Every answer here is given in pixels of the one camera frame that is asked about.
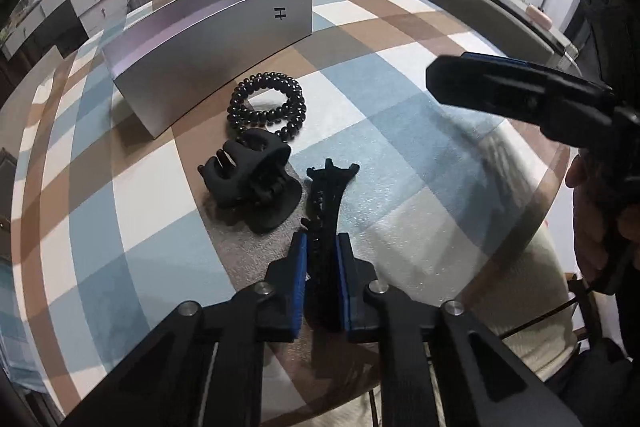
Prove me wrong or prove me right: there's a black claw hair clip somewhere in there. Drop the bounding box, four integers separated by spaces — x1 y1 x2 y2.
198 128 303 234

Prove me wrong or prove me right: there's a person's right hand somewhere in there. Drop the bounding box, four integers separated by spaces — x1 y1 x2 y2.
565 153 634 291

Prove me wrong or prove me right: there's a black smartphone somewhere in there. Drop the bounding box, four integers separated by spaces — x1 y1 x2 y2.
489 0 578 58

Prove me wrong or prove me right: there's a pink earbuds case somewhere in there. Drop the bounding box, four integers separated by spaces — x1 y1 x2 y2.
525 4 553 30

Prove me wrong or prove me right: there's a plaid tablecloth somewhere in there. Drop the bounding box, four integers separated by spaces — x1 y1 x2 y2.
1 0 570 413

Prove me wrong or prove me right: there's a silver open cardboard box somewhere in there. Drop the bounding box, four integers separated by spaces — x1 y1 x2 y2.
102 0 312 138

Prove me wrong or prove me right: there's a white drawer desk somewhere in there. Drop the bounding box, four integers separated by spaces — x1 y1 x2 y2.
1 0 128 60

